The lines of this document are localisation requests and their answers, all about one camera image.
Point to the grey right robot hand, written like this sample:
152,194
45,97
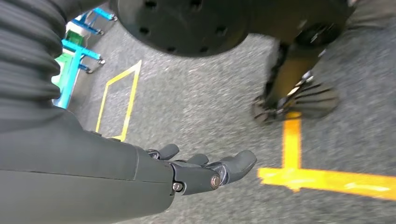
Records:
77,179

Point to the blue metal shelf rack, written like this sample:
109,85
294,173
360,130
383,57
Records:
85,26
69,80

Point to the green plastic crate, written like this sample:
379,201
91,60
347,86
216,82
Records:
74,37
60,69

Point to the black robot leg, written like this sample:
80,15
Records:
185,28

